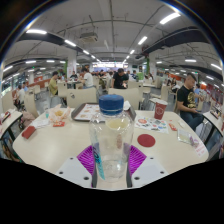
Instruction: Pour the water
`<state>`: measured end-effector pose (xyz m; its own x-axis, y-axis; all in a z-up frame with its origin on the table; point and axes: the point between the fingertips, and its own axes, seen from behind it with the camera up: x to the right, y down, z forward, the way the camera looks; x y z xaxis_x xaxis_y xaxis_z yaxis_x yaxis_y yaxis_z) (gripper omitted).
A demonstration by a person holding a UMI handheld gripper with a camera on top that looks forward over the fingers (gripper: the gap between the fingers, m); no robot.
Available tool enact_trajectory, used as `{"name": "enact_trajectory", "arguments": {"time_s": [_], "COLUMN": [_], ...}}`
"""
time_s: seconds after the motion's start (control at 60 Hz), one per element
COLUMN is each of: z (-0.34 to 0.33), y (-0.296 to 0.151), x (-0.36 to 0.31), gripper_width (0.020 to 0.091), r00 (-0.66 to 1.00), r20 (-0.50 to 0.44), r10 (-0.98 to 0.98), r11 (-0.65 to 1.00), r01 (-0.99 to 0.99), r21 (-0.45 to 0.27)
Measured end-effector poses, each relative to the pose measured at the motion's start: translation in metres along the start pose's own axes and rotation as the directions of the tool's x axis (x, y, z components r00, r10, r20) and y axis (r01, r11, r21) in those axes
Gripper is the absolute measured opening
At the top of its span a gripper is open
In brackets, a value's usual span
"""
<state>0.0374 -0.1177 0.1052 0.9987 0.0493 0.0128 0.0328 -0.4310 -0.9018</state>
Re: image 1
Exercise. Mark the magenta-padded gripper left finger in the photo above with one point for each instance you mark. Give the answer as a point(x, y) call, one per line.
point(86, 159)

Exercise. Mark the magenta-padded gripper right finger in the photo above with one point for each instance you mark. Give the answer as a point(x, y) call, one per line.
point(137, 159)

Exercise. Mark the clear blue-capped water bottle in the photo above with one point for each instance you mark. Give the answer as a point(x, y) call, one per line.
point(111, 140)

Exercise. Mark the flat round red coaster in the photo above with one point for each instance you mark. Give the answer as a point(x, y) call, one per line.
point(146, 140)

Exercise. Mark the printed paper flyer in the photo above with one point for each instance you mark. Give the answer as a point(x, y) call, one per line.
point(151, 124)

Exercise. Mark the small red sauce packet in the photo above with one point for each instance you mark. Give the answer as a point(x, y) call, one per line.
point(59, 124)
point(172, 126)

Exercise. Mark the dark food tray with paper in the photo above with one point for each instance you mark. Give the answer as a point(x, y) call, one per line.
point(83, 112)

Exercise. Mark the clear plastic wrapper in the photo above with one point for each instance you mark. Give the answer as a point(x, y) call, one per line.
point(184, 136)

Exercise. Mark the red paper cup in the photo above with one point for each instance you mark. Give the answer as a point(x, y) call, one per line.
point(160, 110)

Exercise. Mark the crumpled white napkin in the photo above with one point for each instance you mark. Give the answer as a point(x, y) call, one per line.
point(126, 105)

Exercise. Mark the white printed card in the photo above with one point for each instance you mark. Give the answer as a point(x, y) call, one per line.
point(40, 123)

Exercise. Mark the small clear bottle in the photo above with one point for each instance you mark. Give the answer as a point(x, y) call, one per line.
point(46, 112)

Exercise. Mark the cream chair with round hole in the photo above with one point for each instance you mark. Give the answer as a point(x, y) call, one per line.
point(126, 93)
point(81, 96)

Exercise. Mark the pink paper slip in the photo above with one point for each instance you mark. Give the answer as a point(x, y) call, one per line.
point(200, 149)

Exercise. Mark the pink bag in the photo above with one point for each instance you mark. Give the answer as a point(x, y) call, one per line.
point(28, 119)

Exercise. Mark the cream dining chairs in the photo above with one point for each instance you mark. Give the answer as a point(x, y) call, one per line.
point(62, 89)

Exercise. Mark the person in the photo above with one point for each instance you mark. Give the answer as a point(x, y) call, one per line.
point(87, 80)
point(20, 95)
point(119, 80)
point(53, 85)
point(187, 98)

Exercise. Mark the cream neighbouring table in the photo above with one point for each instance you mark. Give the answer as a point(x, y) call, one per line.
point(10, 123)
point(215, 121)

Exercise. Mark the ceiling air conditioner unit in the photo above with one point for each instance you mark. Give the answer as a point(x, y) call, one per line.
point(88, 36)

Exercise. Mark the ceiling lights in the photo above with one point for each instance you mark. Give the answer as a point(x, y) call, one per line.
point(170, 18)

